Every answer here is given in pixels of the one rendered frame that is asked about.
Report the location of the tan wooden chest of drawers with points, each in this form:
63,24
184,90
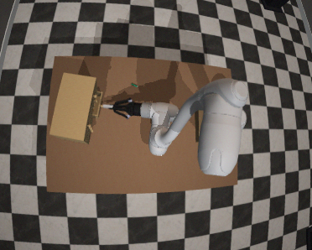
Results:
72,106

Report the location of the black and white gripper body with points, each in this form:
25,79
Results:
136,111

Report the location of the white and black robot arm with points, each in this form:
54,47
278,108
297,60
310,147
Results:
220,129

